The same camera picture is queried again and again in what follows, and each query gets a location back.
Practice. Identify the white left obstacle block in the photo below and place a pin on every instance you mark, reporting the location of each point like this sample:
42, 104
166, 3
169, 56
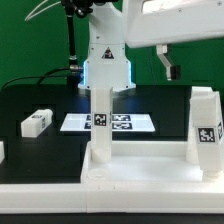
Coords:
2, 153

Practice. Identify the marker tag base plate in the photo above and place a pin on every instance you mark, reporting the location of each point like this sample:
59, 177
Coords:
120, 123

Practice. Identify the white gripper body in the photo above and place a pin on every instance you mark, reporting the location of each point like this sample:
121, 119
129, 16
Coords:
154, 22

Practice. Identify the white desk top tray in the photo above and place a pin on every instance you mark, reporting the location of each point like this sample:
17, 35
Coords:
150, 161

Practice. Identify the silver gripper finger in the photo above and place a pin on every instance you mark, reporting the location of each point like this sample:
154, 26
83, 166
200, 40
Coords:
173, 72

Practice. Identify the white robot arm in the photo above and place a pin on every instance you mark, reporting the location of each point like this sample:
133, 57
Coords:
107, 65

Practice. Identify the white front obstacle bar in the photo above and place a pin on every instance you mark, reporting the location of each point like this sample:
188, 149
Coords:
116, 197

